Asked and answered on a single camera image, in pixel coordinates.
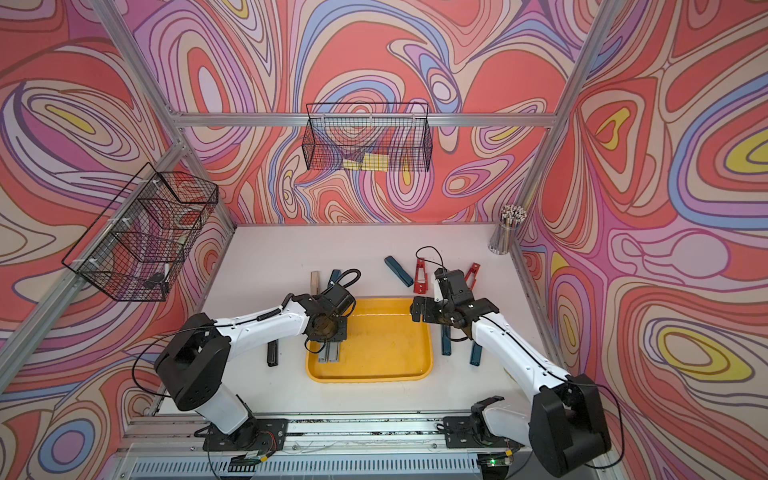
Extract grey pruning pliers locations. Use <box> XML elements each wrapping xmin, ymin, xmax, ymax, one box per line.
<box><xmin>318</xmin><ymin>342</ymin><xmax>331</xmax><ymax>363</ymax></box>
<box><xmin>328</xmin><ymin>342</ymin><xmax>341</xmax><ymax>363</ymax></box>

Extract black pruning pliers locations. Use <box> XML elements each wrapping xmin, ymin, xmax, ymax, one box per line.
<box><xmin>267</xmin><ymin>340</ymin><xmax>279</xmax><ymax>368</ymax></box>

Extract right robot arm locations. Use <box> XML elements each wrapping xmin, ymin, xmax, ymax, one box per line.
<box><xmin>410</xmin><ymin>267</ymin><xmax>612</xmax><ymax>478</ymax></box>

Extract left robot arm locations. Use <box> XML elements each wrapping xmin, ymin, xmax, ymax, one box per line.
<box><xmin>154</xmin><ymin>284</ymin><xmax>356</xmax><ymax>437</ymax></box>

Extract beige pruning pliers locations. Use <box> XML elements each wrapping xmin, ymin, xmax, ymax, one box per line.
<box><xmin>309</xmin><ymin>271</ymin><xmax>320</xmax><ymax>295</ymax></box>

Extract teal pruning pliers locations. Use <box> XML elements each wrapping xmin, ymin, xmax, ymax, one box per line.
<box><xmin>327</xmin><ymin>269</ymin><xmax>341</xmax><ymax>286</ymax></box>

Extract red pruning pliers right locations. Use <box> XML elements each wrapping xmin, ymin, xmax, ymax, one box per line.
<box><xmin>464</xmin><ymin>262</ymin><xmax>481</xmax><ymax>290</ymax></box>

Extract red pruning pliers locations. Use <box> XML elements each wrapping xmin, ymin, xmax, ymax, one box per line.
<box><xmin>464</xmin><ymin>262</ymin><xmax>481</xmax><ymax>290</ymax></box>
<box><xmin>413</xmin><ymin>257</ymin><xmax>428</xmax><ymax>295</ymax></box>

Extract red pruning pliers left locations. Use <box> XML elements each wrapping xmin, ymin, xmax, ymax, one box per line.
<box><xmin>413</xmin><ymin>257</ymin><xmax>428</xmax><ymax>295</ymax></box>

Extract teal pliers far right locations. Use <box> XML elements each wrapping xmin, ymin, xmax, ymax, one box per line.
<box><xmin>470</xmin><ymin>343</ymin><xmax>482</xmax><ymax>367</ymax></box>

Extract yellow storage tray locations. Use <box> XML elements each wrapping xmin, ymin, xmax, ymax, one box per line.
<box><xmin>306</xmin><ymin>297</ymin><xmax>434</xmax><ymax>384</ymax></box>

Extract teal pliers at back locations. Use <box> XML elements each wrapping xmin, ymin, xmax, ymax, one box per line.
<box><xmin>384</xmin><ymin>255</ymin><xmax>414</xmax><ymax>287</ymax></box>

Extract cup of metal rods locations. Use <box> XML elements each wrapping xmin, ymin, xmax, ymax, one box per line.
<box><xmin>488</xmin><ymin>205</ymin><xmax>527</xmax><ymax>255</ymax></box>

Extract yellow sticky notes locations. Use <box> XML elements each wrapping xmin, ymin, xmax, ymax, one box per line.
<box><xmin>342</xmin><ymin>153</ymin><xmax>390</xmax><ymax>172</ymax></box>

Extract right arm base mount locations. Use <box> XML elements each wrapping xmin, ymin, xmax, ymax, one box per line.
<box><xmin>436</xmin><ymin>395</ymin><xmax>509</xmax><ymax>449</ymax></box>

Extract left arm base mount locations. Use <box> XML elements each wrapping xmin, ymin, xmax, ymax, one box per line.
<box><xmin>203</xmin><ymin>418</ymin><xmax>289</xmax><ymax>454</ymax></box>

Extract black wire basket back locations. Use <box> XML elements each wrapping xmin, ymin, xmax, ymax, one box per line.
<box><xmin>302</xmin><ymin>101</ymin><xmax>433</xmax><ymax>172</ymax></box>

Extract black wire basket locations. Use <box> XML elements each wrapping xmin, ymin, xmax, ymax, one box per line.
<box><xmin>62</xmin><ymin>163</ymin><xmax>219</xmax><ymax>302</ymax></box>
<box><xmin>302</xmin><ymin>101</ymin><xmax>433</xmax><ymax>172</ymax></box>

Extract black wire basket left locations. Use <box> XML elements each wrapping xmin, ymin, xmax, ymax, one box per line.
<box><xmin>62</xmin><ymin>163</ymin><xmax>219</xmax><ymax>302</ymax></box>

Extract aluminium rail base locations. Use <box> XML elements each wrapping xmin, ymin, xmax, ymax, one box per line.
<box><xmin>105</xmin><ymin>411</ymin><xmax>550</xmax><ymax>479</ymax></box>

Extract aluminium frame post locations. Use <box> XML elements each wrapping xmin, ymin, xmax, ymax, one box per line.
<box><xmin>89</xmin><ymin>0</ymin><xmax>238</xmax><ymax>232</ymax></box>

